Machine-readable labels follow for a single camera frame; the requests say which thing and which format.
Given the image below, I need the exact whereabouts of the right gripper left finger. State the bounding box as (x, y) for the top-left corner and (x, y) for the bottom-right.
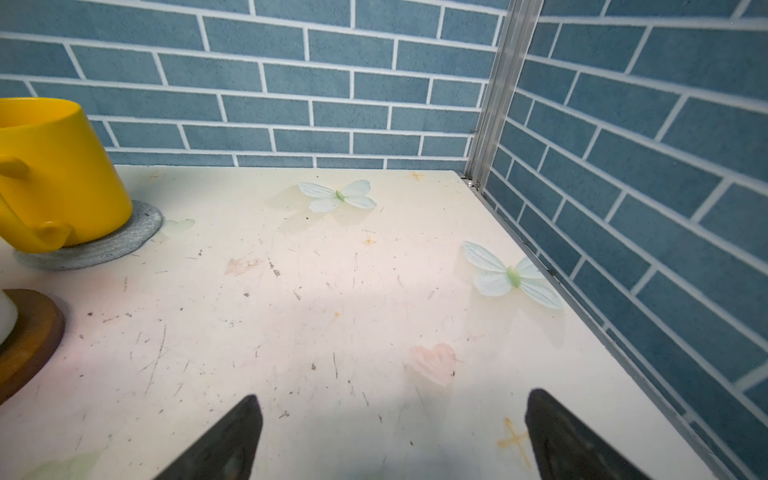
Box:
(156, 394), (263, 480)

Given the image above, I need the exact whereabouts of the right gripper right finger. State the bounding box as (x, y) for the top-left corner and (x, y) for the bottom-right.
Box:
(525, 389), (649, 480)

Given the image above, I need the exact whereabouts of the dark brown wooden coaster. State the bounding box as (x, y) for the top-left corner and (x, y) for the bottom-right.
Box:
(1, 289), (65, 404)

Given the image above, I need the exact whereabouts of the light blue woven coaster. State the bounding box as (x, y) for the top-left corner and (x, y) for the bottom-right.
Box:
(13, 200), (164, 271)

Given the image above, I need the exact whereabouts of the red interior mug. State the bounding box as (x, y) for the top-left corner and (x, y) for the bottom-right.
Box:
(0, 290), (18, 344)

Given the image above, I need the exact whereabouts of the yellow mug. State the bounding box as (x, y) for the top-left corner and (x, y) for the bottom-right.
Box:
(1, 97), (133, 254)

